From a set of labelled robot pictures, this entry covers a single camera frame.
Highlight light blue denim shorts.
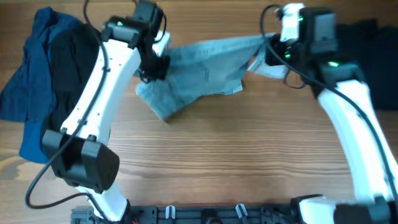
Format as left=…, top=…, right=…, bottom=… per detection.
left=136, top=35, right=287, bottom=119

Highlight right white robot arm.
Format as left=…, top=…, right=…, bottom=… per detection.
left=264, top=3, right=397, bottom=223

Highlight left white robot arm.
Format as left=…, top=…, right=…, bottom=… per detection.
left=43, top=15, right=170, bottom=223

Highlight black garment on left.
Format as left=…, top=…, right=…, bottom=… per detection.
left=40, top=24, right=99, bottom=137

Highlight dark folded garment on right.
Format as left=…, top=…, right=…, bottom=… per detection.
left=336, top=19, right=397, bottom=110

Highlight blue shirt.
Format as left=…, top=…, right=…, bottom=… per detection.
left=1, top=7, right=80, bottom=164

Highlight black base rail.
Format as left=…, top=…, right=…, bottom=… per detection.
left=70, top=203, right=312, bottom=224

